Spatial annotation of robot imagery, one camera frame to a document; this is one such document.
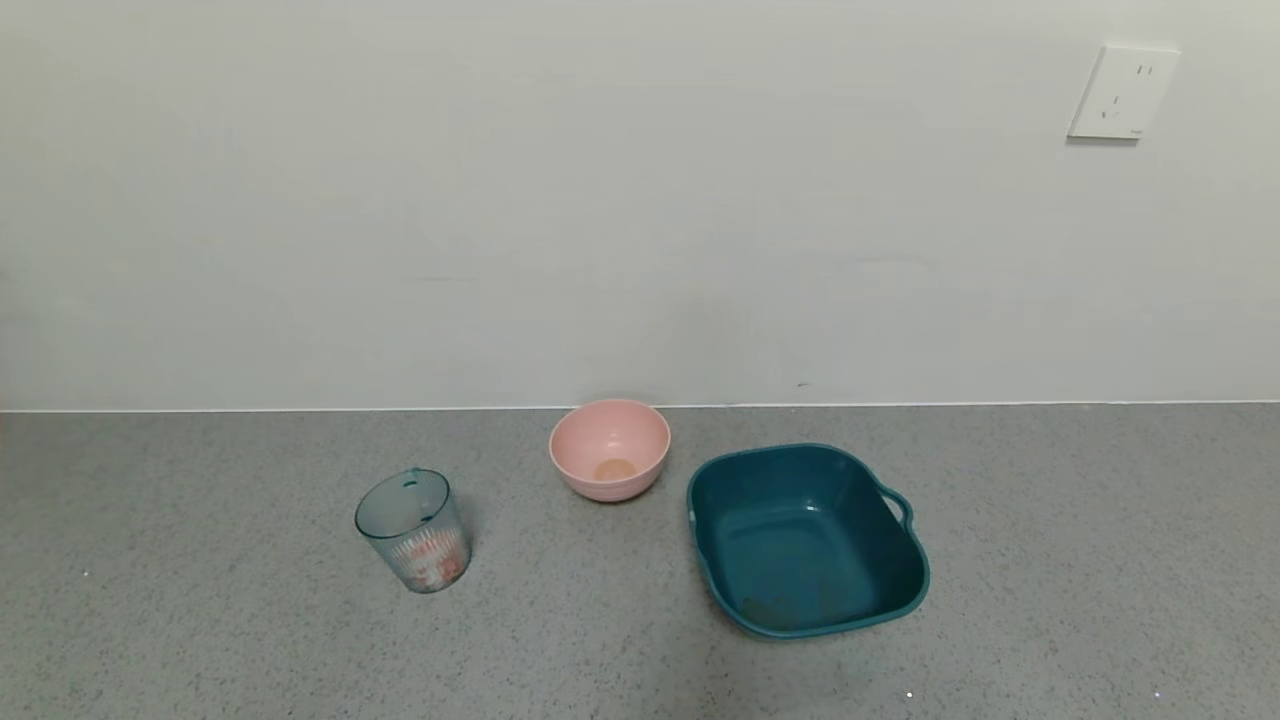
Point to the transparent blue ribbed measuring cup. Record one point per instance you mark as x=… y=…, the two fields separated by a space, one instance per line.
x=410 y=520

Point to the red and white candy heap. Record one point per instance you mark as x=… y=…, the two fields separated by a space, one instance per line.
x=432 y=567

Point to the pink plastic bowl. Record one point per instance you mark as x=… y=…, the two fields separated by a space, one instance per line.
x=610 y=440

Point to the white wall socket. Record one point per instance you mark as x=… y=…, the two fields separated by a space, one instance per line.
x=1122 y=92

